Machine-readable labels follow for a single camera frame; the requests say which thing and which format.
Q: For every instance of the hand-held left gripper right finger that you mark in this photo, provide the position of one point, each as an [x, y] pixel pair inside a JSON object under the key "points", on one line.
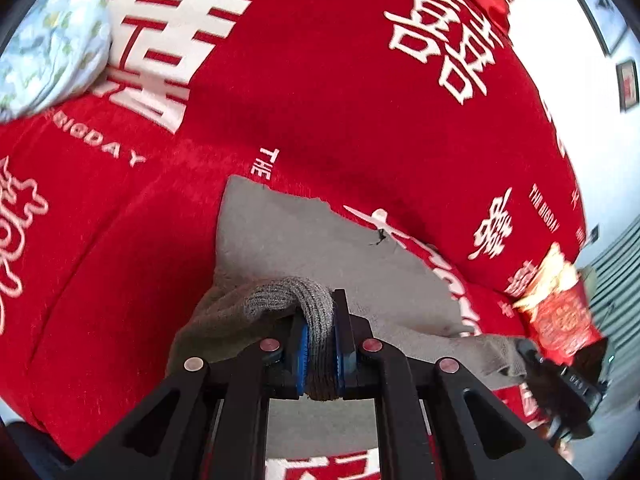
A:
{"points": [[342, 355]]}

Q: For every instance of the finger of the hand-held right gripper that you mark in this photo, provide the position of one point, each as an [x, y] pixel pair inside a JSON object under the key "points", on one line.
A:
{"points": [[532, 357]]}

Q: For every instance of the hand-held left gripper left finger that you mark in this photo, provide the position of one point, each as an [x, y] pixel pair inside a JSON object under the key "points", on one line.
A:
{"points": [[300, 360]]}

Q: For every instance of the grey knitted sweater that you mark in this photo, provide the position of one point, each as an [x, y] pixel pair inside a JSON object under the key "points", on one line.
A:
{"points": [[300, 240]]}

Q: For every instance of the red tasselled cushion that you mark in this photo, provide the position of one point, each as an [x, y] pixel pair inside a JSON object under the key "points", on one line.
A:
{"points": [[560, 320]]}

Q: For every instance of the grey ribbed panel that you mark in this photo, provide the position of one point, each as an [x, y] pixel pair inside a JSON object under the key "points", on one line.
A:
{"points": [[617, 280]]}

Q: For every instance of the red printed sofa cover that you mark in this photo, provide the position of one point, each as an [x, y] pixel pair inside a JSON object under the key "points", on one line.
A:
{"points": [[300, 85]]}

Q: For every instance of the dark blue cloth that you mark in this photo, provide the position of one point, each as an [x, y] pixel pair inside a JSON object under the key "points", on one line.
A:
{"points": [[25, 455]]}

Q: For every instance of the light floral cloth bundle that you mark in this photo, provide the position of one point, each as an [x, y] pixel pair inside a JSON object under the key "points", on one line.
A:
{"points": [[50, 50]]}

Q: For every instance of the dark wall socket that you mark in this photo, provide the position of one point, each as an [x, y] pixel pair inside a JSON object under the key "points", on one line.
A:
{"points": [[592, 235]]}

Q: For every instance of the dark framed wall picture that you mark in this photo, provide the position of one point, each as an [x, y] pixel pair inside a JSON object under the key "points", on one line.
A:
{"points": [[627, 85]]}

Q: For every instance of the window frame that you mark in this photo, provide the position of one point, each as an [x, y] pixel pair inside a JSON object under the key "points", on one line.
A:
{"points": [[607, 15]]}

